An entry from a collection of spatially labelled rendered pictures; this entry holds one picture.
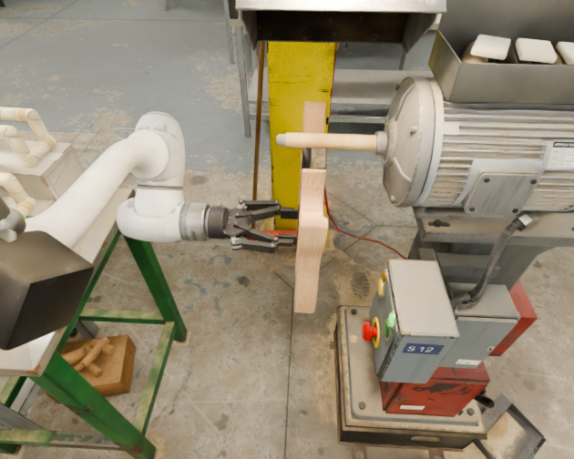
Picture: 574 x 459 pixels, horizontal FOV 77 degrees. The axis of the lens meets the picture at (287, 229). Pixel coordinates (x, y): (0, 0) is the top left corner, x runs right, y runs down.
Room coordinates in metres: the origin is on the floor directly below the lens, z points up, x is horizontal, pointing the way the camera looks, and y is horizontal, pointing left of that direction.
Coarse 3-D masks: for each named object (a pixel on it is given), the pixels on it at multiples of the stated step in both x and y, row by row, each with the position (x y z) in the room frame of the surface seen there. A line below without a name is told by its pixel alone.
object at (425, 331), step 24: (384, 264) 0.43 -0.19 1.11; (408, 264) 0.42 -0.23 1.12; (432, 264) 0.42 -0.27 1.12; (384, 288) 0.39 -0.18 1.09; (408, 288) 0.37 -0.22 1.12; (432, 288) 0.37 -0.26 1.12; (384, 312) 0.35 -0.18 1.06; (408, 312) 0.32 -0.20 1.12; (432, 312) 0.32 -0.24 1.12; (384, 336) 0.32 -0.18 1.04; (408, 336) 0.28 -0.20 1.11; (432, 336) 0.28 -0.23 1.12; (456, 336) 0.27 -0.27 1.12; (384, 360) 0.29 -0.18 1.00; (408, 360) 0.28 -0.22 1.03; (432, 360) 0.27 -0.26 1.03
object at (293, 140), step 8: (288, 136) 0.63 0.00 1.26; (296, 136) 0.63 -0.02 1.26; (304, 136) 0.63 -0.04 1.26; (312, 136) 0.63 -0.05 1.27; (320, 136) 0.63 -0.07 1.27; (328, 136) 0.63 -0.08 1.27; (336, 136) 0.63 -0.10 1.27; (344, 136) 0.63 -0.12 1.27; (352, 136) 0.63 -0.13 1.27; (360, 136) 0.63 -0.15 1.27; (368, 136) 0.63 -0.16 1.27; (288, 144) 0.62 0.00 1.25; (296, 144) 0.62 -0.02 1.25; (304, 144) 0.62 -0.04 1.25; (312, 144) 0.62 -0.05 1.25; (320, 144) 0.62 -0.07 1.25; (328, 144) 0.62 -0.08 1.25; (336, 144) 0.62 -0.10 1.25; (344, 144) 0.62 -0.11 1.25; (352, 144) 0.62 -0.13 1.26; (360, 144) 0.61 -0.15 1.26; (368, 144) 0.61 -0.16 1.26
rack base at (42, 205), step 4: (4, 196) 0.73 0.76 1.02; (4, 200) 0.71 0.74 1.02; (8, 200) 0.71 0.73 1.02; (12, 200) 0.71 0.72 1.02; (36, 200) 0.71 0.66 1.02; (40, 200) 0.71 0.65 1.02; (44, 200) 0.71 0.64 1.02; (48, 200) 0.71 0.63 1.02; (52, 200) 0.71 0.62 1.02; (8, 204) 0.70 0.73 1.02; (12, 204) 0.70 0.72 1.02; (36, 204) 0.70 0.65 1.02; (40, 204) 0.70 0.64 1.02; (44, 204) 0.70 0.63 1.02; (48, 204) 0.70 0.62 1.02; (52, 204) 0.70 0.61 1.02; (36, 208) 0.68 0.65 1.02; (40, 208) 0.68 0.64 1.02; (44, 208) 0.68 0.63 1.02; (48, 208) 0.68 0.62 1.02; (32, 212) 0.66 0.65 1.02; (36, 212) 0.66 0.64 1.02; (40, 212) 0.66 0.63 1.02
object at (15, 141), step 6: (18, 132) 0.76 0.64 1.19; (6, 138) 0.74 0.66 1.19; (12, 138) 0.74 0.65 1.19; (18, 138) 0.75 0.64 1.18; (12, 144) 0.74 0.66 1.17; (18, 144) 0.75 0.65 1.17; (24, 144) 0.76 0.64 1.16; (18, 150) 0.74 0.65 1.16; (24, 150) 0.75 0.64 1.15; (18, 156) 0.74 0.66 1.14; (24, 156) 0.74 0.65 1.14; (24, 162) 0.74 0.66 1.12
